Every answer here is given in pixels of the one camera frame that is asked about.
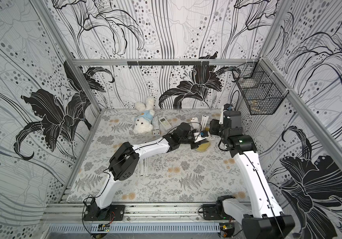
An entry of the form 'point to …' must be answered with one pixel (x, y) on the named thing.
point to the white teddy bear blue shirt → (142, 124)
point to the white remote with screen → (165, 123)
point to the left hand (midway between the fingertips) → (206, 139)
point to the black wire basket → (262, 91)
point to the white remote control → (155, 127)
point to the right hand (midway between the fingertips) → (216, 121)
